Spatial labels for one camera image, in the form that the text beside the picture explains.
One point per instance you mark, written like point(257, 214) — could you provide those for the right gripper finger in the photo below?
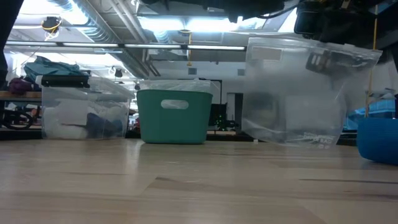
point(339, 63)

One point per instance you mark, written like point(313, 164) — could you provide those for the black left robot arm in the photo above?
point(6, 31)

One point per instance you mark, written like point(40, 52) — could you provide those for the dark blue bandage roll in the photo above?
point(99, 126)

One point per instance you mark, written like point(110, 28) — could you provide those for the white bandage roll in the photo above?
point(62, 130)

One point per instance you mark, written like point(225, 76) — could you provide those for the ceiling strip light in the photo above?
point(31, 43)
point(152, 46)
point(217, 47)
point(90, 44)

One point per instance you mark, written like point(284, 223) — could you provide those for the blue tarp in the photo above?
point(382, 109)

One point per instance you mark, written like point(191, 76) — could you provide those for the black computer tower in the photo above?
point(217, 115)

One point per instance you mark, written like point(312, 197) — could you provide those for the teal plastic bin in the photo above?
point(174, 124)

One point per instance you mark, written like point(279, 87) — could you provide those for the clear plastic storage box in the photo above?
point(102, 102)

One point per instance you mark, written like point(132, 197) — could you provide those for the teal cloth pile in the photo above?
point(49, 70)

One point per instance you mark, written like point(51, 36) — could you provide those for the purple bag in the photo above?
point(20, 86)

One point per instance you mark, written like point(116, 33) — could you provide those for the wooden workbench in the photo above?
point(18, 96)

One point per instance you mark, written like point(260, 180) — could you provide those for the black ceiling camera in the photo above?
point(118, 73)

